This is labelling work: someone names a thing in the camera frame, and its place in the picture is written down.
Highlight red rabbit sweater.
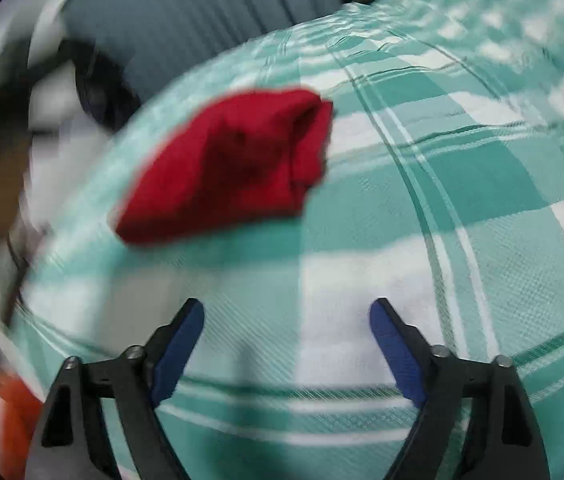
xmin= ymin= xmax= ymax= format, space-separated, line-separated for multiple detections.
xmin=114 ymin=89 xmax=334 ymax=245

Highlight black hanging clothes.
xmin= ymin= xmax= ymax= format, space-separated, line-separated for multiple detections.
xmin=58 ymin=39 xmax=142 ymax=132

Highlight orange fleece trousers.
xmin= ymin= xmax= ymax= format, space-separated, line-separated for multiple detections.
xmin=0 ymin=372 xmax=43 ymax=480

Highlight teal plaid bed cover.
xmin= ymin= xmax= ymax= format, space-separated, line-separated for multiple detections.
xmin=10 ymin=0 xmax=564 ymax=479

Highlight blue-grey curtain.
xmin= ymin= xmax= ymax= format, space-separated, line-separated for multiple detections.
xmin=61 ymin=0 xmax=341 ymax=100

